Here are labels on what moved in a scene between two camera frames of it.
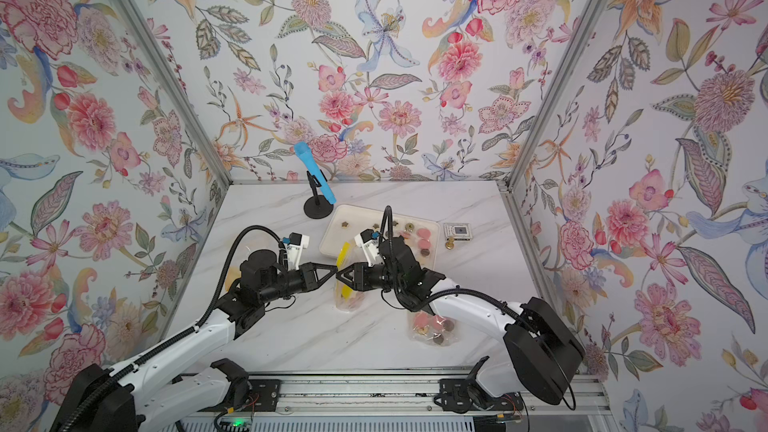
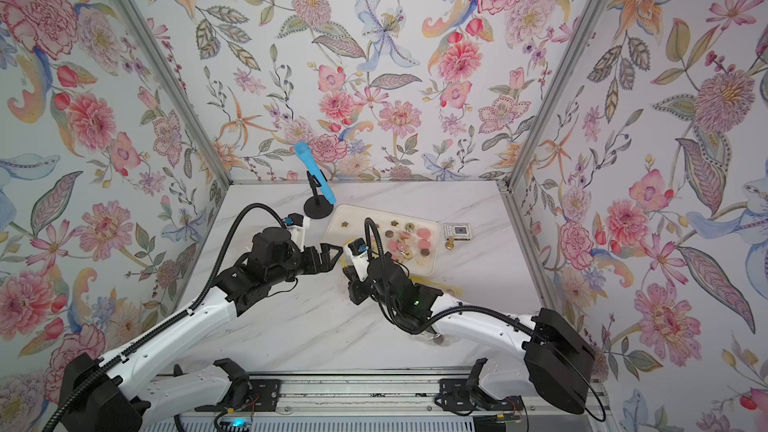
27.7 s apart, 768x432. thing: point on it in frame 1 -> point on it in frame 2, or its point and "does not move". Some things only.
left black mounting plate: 263,395 does not move
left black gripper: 308,277 -> 323,256
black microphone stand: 318,206 does not move
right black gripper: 362,275 -> 359,287
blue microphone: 303,149 does not move
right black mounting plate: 459,395 does not move
